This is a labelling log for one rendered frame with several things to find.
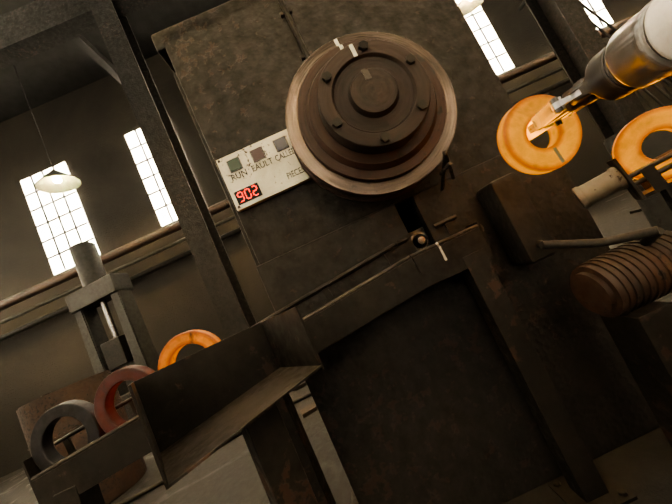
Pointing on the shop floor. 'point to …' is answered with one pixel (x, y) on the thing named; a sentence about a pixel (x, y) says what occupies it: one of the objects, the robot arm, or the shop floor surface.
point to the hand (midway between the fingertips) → (535, 127)
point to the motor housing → (636, 314)
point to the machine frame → (378, 377)
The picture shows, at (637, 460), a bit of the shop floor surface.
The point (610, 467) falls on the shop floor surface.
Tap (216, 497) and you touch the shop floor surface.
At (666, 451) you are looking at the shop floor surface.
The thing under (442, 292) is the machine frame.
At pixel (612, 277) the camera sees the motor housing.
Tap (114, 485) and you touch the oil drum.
